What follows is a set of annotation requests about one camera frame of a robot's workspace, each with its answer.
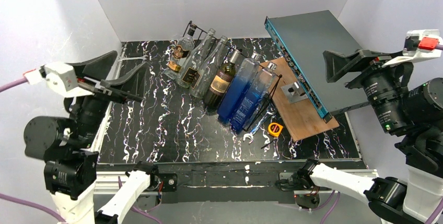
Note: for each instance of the blue-faced network switch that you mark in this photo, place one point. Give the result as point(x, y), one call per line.
point(302, 39)

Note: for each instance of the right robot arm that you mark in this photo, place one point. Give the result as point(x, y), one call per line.
point(414, 115)

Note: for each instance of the small black pen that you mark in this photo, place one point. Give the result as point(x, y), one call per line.
point(268, 143)

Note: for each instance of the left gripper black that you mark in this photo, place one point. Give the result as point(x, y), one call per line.
point(105, 91)

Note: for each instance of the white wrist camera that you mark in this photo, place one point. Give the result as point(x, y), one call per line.
point(59, 77)
point(418, 46)

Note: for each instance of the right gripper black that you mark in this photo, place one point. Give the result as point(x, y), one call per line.
point(365, 63)

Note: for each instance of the yellow tape measure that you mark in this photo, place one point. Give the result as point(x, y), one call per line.
point(274, 129)

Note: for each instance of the small wrench at back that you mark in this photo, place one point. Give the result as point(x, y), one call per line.
point(132, 58)

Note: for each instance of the tall clear glass bottle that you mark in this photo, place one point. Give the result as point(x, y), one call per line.
point(188, 71)

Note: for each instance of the green wine bottle tan label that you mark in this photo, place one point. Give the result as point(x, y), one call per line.
point(220, 83)

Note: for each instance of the black wire wine rack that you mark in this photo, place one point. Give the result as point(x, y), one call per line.
point(265, 103)

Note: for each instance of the metal bracket with knob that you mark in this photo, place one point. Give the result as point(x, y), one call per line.
point(294, 92)

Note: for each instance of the blue square bottle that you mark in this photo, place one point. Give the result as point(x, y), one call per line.
point(253, 96)
point(238, 87)

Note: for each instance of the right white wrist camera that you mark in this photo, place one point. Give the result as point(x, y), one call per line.
point(418, 46)

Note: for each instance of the brown wooden board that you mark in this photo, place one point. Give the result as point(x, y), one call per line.
point(300, 118)

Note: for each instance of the short clear glass bottle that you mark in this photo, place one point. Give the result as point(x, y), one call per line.
point(208, 69)

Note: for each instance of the dark-capped clear bottle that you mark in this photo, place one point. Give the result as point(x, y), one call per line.
point(180, 52)

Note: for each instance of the aluminium frame rail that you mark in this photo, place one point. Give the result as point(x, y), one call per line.
point(222, 181)

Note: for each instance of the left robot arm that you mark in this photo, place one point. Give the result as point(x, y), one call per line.
point(64, 143)

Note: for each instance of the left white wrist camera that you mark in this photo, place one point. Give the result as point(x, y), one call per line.
point(59, 77)

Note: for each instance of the silver combination wrench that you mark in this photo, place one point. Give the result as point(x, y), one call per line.
point(250, 135)

